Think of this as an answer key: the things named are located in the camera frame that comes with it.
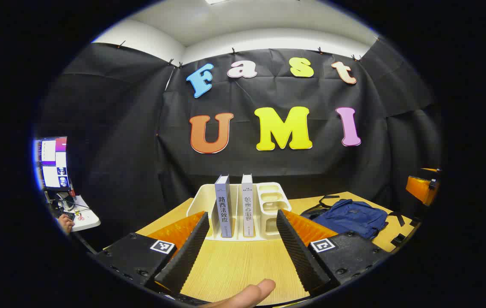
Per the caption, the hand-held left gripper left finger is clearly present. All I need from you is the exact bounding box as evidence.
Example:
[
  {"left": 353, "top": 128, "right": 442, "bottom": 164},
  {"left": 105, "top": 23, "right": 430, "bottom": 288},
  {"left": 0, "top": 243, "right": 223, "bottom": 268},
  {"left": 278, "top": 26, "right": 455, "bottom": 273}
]
[{"left": 95, "top": 211, "right": 210, "bottom": 296}]

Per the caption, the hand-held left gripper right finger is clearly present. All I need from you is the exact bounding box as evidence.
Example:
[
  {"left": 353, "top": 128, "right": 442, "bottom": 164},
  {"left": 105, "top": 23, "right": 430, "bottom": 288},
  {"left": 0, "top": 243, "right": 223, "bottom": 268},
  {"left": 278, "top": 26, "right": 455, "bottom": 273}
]
[{"left": 277, "top": 210, "right": 391, "bottom": 293}]

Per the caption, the blue cover book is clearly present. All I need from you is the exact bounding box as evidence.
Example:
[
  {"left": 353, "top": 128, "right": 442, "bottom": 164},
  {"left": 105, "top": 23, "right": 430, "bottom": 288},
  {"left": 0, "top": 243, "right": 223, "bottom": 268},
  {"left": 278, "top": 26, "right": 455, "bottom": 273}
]
[{"left": 214, "top": 175, "right": 233, "bottom": 238}]

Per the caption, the white plastic bookshelf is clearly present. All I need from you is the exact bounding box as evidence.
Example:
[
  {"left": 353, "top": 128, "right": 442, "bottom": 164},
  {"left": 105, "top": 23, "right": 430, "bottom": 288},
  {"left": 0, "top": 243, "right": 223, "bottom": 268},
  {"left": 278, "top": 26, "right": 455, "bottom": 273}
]
[{"left": 186, "top": 182, "right": 292, "bottom": 241}]

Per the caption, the blue schoolbag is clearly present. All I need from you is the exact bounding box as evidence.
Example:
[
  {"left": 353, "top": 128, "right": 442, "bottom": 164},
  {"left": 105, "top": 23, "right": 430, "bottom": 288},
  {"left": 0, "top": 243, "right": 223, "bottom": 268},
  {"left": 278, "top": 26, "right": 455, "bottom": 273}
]
[{"left": 300, "top": 195, "right": 406, "bottom": 248}]

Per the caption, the white cover book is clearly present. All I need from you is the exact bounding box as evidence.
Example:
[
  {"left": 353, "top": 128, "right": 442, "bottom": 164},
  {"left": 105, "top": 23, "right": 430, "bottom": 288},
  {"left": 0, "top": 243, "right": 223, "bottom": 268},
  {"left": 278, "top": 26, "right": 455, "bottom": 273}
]
[{"left": 241, "top": 174, "right": 255, "bottom": 237}]

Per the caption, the black backdrop cloth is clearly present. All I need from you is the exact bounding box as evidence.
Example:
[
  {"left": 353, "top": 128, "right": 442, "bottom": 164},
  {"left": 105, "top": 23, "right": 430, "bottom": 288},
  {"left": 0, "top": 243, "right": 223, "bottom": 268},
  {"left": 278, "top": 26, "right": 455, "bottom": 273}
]
[{"left": 38, "top": 38, "right": 442, "bottom": 253}]

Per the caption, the computer monitor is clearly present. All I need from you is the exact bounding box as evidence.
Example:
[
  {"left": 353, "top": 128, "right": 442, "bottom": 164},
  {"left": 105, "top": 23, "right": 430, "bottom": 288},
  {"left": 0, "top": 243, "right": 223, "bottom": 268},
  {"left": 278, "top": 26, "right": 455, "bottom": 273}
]
[{"left": 34, "top": 136, "right": 72, "bottom": 192}]

